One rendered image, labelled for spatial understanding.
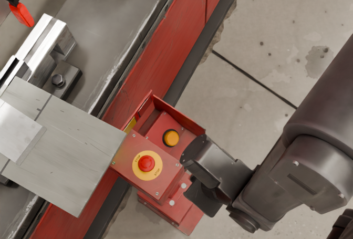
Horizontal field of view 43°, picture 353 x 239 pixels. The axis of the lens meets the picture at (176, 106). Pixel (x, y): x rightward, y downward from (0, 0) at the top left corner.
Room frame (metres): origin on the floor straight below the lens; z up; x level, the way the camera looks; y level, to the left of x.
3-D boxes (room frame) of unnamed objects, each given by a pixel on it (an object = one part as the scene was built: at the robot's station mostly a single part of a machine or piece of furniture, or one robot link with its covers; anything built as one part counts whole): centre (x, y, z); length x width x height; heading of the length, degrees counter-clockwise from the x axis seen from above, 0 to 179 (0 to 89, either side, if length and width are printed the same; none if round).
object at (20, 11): (0.42, 0.24, 1.20); 0.04 x 0.02 x 0.10; 56
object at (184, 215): (0.25, 0.04, 0.06); 0.25 x 0.20 x 0.12; 49
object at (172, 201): (0.27, 0.06, 0.13); 0.10 x 0.10 x 0.01; 49
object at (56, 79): (0.41, 0.26, 0.91); 0.03 x 0.03 x 0.02
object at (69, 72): (0.33, 0.31, 0.89); 0.30 x 0.05 x 0.03; 146
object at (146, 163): (0.22, 0.08, 0.79); 0.04 x 0.04 x 0.04
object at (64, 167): (0.24, 0.26, 1.00); 0.26 x 0.18 x 0.01; 56
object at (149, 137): (0.27, 0.06, 0.75); 0.20 x 0.16 x 0.18; 139
